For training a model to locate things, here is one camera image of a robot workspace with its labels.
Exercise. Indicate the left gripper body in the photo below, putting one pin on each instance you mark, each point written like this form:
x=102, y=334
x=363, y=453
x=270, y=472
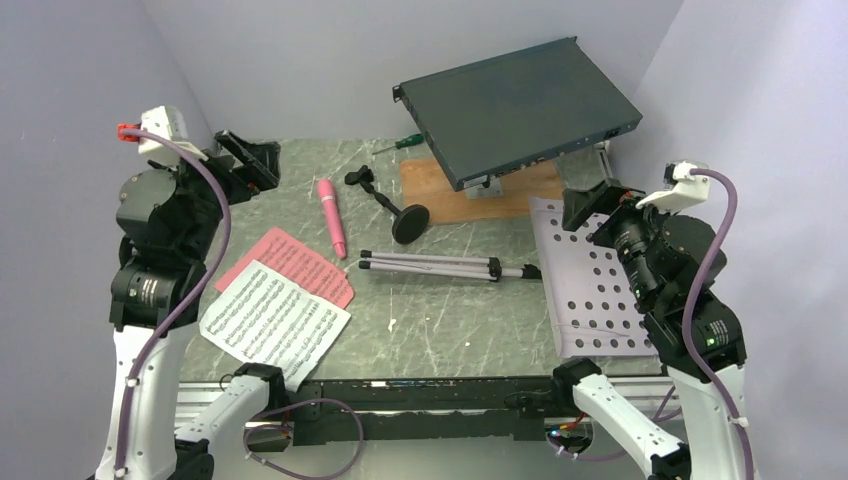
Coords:
x=248, y=179

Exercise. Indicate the lilac perforated music stand desk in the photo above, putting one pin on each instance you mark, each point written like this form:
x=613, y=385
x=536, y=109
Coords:
x=591, y=310

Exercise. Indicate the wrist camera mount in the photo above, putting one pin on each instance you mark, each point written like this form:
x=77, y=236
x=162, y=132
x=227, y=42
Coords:
x=684, y=189
x=166, y=122

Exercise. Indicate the black microphone desk stand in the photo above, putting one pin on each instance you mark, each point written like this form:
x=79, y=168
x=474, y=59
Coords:
x=409, y=223

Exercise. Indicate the green handled screwdriver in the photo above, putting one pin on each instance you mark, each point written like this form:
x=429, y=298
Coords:
x=406, y=142

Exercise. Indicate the wooden board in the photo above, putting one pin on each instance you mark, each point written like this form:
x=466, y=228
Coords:
x=423, y=182

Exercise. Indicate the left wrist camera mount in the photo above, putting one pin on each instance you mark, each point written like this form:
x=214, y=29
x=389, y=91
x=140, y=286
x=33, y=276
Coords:
x=166, y=122

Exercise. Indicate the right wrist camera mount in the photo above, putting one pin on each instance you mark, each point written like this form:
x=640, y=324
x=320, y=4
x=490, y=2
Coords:
x=684, y=189

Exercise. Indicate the dark teal rack unit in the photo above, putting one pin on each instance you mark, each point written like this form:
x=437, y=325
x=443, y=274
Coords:
x=492, y=117

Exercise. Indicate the pink sheet music page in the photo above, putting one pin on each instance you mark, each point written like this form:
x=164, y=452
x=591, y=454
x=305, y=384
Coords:
x=291, y=258

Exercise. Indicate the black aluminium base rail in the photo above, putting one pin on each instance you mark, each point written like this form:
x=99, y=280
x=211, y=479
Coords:
x=518, y=407

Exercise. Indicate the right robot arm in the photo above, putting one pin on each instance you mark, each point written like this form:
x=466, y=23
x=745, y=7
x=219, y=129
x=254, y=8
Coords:
x=670, y=260

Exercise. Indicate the white sheet music page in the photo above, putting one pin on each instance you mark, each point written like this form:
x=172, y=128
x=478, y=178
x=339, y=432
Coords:
x=263, y=317

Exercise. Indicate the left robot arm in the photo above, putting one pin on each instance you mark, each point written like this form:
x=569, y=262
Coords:
x=169, y=215

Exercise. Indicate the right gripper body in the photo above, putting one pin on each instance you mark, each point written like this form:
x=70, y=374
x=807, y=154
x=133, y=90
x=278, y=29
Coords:
x=605, y=196

